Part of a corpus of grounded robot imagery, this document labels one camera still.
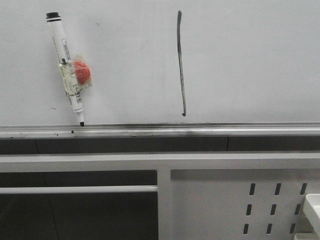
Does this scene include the white plastic bin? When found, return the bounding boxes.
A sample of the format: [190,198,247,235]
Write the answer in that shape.
[293,193,320,240]

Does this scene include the white metal slotted frame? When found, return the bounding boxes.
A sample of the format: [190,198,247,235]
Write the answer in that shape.
[0,152,320,240]

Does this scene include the aluminium whiteboard tray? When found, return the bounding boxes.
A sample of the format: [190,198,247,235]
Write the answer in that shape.
[0,122,320,140]

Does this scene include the white black whiteboard marker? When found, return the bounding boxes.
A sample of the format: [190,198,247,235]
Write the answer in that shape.
[46,12,85,127]

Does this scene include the red round magnet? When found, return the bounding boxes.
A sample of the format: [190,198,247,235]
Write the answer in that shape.
[74,61,91,85]

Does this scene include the white whiteboard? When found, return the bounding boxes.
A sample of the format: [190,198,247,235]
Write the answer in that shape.
[0,0,320,126]

